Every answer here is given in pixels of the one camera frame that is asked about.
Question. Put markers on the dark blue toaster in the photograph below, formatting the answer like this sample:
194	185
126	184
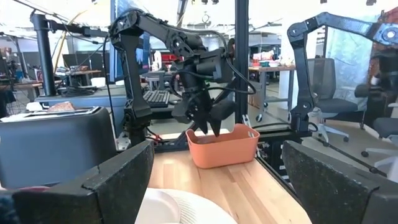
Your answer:
56	146

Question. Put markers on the black labelled drawer cabinet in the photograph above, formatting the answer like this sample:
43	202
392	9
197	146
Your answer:
273	155

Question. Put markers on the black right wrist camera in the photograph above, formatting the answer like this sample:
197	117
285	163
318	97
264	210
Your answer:
217	68

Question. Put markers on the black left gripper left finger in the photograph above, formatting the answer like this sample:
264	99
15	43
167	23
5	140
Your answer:
124	180

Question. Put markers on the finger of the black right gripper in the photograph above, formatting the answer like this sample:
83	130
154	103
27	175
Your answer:
189	115
220	113

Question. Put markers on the office chair with white base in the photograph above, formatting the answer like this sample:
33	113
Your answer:
385	127

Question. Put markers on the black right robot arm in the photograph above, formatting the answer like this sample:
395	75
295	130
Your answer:
133	62

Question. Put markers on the white round woven placemat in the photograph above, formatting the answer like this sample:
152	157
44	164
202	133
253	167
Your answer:
202	211

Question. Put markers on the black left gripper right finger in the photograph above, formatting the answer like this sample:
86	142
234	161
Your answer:
323	193

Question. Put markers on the black stand pole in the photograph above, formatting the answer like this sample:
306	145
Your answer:
43	56

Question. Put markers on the grey office chair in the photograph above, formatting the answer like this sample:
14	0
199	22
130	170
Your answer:
329	84

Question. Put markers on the orange plastic basket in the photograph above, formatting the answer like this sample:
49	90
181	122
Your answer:
224	149

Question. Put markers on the black keyboard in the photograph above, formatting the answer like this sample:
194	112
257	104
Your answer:
156	98

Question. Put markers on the wooden desk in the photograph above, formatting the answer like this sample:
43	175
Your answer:
273	68

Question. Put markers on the brown toast slice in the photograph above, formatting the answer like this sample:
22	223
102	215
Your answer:
60	107

